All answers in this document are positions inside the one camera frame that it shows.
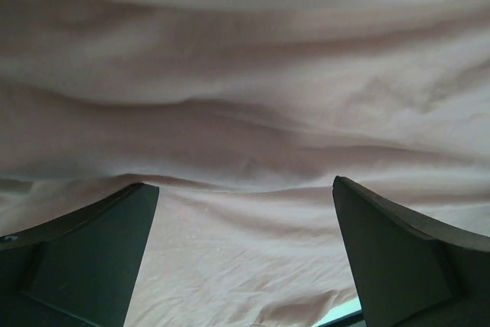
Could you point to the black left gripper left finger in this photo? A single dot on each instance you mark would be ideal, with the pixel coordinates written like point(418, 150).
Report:
point(79, 269)

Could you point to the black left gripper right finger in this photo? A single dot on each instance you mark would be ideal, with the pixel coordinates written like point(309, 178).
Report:
point(410, 269)

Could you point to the pink printed t-shirt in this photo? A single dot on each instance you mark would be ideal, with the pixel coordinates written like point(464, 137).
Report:
point(243, 112)

